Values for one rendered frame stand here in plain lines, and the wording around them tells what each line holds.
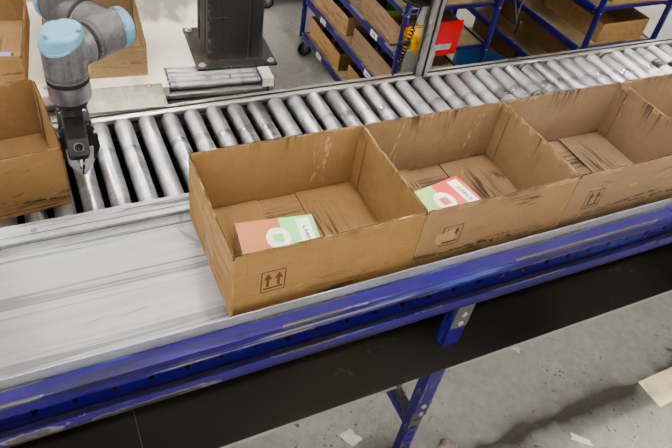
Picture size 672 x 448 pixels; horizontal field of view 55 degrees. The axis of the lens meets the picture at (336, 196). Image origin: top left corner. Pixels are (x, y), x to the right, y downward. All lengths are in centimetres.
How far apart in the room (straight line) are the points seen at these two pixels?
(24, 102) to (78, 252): 57
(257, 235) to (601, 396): 157
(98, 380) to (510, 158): 106
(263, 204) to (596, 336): 160
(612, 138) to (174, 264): 123
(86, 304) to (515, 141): 102
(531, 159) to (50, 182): 112
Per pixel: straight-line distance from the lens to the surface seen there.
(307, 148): 141
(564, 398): 245
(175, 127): 188
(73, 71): 149
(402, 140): 153
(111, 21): 154
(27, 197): 164
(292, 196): 148
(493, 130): 169
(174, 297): 128
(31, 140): 187
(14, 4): 239
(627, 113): 191
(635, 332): 278
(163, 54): 221
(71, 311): 129
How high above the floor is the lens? 188
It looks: 42 degrees down
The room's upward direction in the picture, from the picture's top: 10 degrees clockwise
